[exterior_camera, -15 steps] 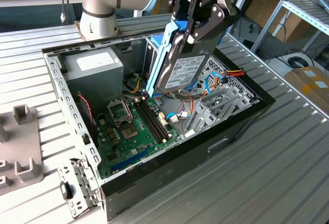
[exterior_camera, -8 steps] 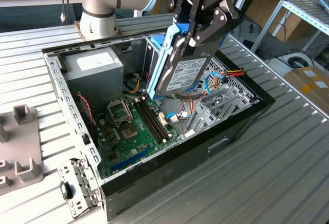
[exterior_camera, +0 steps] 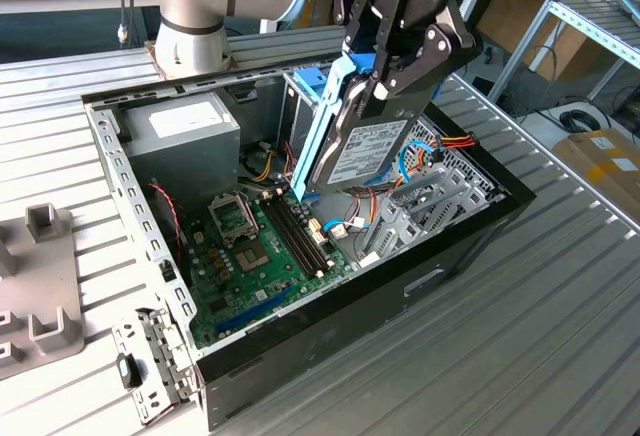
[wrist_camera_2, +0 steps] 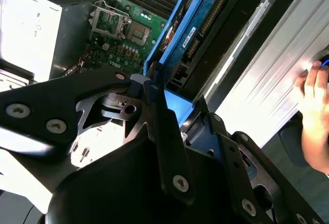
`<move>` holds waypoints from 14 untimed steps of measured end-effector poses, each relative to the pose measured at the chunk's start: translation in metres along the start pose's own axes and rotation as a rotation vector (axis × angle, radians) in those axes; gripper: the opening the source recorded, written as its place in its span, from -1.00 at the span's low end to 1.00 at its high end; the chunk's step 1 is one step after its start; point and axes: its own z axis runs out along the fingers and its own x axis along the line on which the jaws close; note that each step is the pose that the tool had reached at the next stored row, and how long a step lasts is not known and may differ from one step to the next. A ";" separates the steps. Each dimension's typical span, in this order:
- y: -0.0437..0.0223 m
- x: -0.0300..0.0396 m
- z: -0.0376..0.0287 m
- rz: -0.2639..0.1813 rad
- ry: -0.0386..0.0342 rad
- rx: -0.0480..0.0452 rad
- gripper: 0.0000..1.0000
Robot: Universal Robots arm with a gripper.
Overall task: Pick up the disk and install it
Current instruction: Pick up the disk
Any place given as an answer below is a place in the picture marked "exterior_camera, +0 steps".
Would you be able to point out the blue drive latch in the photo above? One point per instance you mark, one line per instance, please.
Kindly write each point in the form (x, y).
(307, 78)

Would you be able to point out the hinged metal slot retainer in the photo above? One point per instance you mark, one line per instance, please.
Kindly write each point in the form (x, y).
(160, 351)

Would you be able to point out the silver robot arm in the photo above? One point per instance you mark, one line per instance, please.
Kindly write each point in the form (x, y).
(195, 6)

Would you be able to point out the cardboard box white labels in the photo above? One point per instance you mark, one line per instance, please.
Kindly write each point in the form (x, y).
(595, 176)

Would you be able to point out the grey parts rack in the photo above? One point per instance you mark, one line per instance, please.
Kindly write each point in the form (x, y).
(45, 276)

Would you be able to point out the small brown cardboard box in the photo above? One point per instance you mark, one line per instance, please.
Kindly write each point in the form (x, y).
(322, 11)

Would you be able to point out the black PC case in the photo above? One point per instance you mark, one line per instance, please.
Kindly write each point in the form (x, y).
(350, 336)

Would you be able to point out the black latch blue button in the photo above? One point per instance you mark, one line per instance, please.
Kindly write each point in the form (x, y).
(129, 373)

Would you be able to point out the small black flange clip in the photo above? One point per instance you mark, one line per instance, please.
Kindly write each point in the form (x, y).
(166, 271)

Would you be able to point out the grey power supply unit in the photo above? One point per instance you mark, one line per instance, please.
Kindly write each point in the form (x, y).
(185, 156)

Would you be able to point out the silver disk bay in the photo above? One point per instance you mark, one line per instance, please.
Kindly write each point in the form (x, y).
(395, 216)

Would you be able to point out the hard disk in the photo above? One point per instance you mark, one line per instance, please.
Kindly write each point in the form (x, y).
(365, 151)

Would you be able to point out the perforated metal drive cage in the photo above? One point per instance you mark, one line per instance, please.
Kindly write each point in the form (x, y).
(465, 166)

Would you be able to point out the green motherboard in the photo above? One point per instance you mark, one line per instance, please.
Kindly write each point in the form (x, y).
(235, 301)

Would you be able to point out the blue expansion slot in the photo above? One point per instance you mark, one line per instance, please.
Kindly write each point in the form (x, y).
(255, 311)

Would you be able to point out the large brown cardboard box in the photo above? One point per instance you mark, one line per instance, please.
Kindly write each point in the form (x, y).
(515, 16)

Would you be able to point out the silver drive cage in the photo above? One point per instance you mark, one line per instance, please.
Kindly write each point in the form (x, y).
(297, 116)

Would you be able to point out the black RAM slot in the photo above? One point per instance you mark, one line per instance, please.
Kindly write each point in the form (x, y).
(300, 233)
(306, 230)
(294, 236)
(288, 239)

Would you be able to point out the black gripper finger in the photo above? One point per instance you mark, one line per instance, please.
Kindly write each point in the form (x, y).
(440, 48)
(370, 1)

